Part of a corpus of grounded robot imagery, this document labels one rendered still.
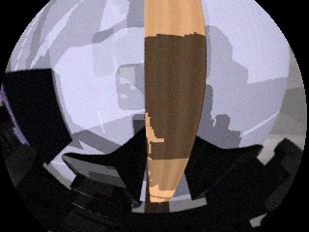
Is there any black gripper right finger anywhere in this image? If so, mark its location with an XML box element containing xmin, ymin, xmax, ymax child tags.
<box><xmin>184</xmin><ymin>135</ymin><xmax>263</xmax><ymax>201</ymax></box>

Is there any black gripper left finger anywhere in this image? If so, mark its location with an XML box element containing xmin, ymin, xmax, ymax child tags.
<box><xmin>62</xmin><ymin>125</ymin><xmax>148</xmax><ymax>205</ymax></box>

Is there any wooden rail with steel hooks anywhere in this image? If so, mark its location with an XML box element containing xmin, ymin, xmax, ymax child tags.
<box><xmin>144</xmin><ymin>0</ymin><xmax>208</xmax><ymax>204</ymax></box>

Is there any wooden post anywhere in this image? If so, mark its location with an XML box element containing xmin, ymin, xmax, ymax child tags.
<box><xmin>144</xmin><ymin>167</ymin><xmax>170</xmax><ymax>213</ymax></box>

